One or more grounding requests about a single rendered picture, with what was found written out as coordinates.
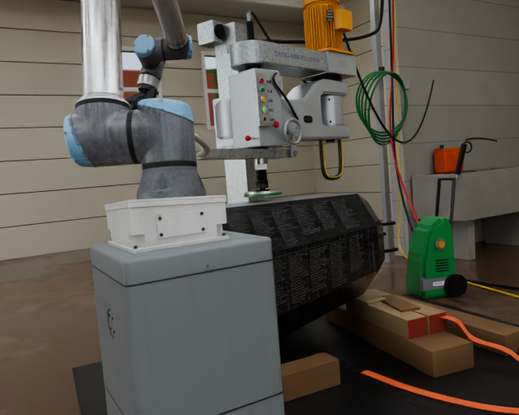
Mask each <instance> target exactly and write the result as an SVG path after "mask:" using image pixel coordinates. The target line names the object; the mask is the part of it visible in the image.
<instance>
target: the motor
mask: <svg viewBox="0 0 519 415"><path fill-rule="evenodd" d="M303 9H304V11H303V20H304V32H305V44H306V49H311V50H316V51H321V52H325V51H331V52H336V53H340V54H348V55H355V53H354V52H353V51H350V52H349V51H345V50H343V38H342V33H346V32H349V31H351V30H353V22H352V12H351V11H347V10H344V9H342V8H340V6H339V0H303Z"/></svg>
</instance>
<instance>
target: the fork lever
mask: <svg viewBox="0 0 519 415"><path fill-rule="evenodd" d="M253 158H268V159H282V158H291V155H290V149H231V148H210V152H209V154H208V155H207V156H205V157H201V158H196V161H201V160H253Z"/></svg>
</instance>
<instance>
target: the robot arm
mask: <svg viewBox="0 0 519 415"><path fill-rule="evenodd" d="M152 3H153V6H154V7H155V10H156V13H157V17H158V20H159V22H160V25H161V29H162V31H163V34H164V36H165V38H157V39H153V38H152V37H151V36H150V35H140V36H139V37H138V38H137V39H136V40H135V41H134V43H133V49H134V52H135V54H136V55H137V56H138V59H139V61H140V63H141V64H142V68H141V71H140V74H139V78H138V83H137V86H138V90H139V91H140V92H139V93H138V94H136V95H134V96H130V97H129V98H127V99H124V86H123V62H122V37H121V12H120V0H81V33H82V98H81V99H80V100H78V101H77V102H76V104H75V114H69V115H68V116H66V117H65V119H64V122H63V133H64V139H65V143H66V146H67V149H68V152H69V154H70V156H71V158H72V159H73V160H74V162H75V163H76V164H78V165H79V166H82V167H95V168H97V167H102V166H124V165H136V164H142V168H143V175H142V178H141V181H140V184H139V186H138V191H137V199H151V198H183V197H198V196H206V190H205V188H204V186H203V182H202V180H201V179H200V177H199V173H198V171H197V161H196V150H195V138H194V120H193V115H192V109H191V108H190V106H189V105H187V104H186V103H185V102H182V101H179V100H172V99H159V98H156V95H159V91H158V87H159V84H160V80H161V75H162V72H163V68H164V66H165V64H166V61H170V60H181V59H184V60H186V59H191V58H192V57H193V42H192V37H191V36H189V35H187V34H186V32H185V27H184V23H183V20H182V16H181V14H180V8H179V5H178V2H177V0H152Z"/></svg>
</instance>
